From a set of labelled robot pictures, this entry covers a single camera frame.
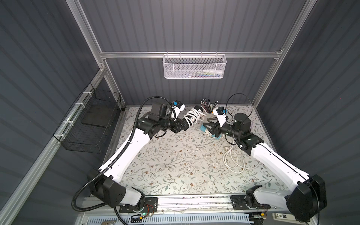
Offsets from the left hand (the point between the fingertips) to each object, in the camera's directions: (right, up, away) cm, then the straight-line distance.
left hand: (187, 124), depth 71 cm
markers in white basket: (+14, +33, +20) cm, 42 cm away
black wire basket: (-52, -1, +2) cm, 52 cm away
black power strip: (+6, +9, +3) cm, 11 cm away
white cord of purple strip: (+29, -24, +18) cm, 42 cm away
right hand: (+11, +2, +2) cm, 12 cm away
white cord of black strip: (+3, +5, +1) cm, 6 cm away
